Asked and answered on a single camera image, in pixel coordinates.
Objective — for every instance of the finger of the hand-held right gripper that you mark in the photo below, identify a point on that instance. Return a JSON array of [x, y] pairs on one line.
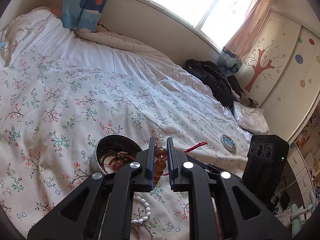
[[205, 166]]

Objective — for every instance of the white wardrobe with tree decal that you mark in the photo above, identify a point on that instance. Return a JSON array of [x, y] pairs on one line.
[[287, 80]]

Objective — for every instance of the round printed tin lid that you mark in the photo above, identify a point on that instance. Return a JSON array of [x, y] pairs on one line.
[[228, 142]]

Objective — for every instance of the round metal tin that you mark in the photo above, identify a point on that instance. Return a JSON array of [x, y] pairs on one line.
[[115, 142]]

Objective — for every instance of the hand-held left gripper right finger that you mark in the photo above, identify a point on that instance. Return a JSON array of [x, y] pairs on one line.
[[172, 170]]

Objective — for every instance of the brown cloth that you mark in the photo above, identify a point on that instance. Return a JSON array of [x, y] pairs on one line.
[[250, 102]]

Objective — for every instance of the light blue face mask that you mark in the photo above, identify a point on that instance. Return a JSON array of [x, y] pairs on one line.
[[2, 44]]

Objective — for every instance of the paper wall pictures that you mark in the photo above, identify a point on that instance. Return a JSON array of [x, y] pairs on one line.
[[303, 140]]

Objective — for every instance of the clear plastic bag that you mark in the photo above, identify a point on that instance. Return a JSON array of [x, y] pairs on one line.
[[252, 120]]

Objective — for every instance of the white glossy headboard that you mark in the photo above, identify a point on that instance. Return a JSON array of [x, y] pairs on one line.
[[30, 0]]

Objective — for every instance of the whale print curtain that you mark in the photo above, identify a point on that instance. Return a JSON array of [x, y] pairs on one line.
[[82, 5]]

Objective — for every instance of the striped pillow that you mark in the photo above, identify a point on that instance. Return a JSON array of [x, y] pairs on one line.
[[120, 42]]

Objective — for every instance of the pink curtain with blue hem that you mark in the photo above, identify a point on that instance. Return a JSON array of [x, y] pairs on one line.
[[250, 17]]

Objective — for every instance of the black puffer jacket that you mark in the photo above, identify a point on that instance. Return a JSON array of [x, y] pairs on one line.
[[215, 80]]

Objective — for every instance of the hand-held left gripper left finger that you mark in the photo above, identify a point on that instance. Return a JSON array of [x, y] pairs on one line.
[[150, 172]]

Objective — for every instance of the thin metal bangle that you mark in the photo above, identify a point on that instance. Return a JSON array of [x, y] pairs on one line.
[[146, 228]]

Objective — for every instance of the window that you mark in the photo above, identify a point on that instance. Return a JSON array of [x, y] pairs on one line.
[[187, 0]]

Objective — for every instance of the pale teal cactus figure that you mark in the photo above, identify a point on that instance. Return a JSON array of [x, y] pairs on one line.
[[296, 212]]

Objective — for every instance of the white floral bedsheet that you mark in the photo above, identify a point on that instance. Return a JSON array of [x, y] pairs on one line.
[[75, 105]]

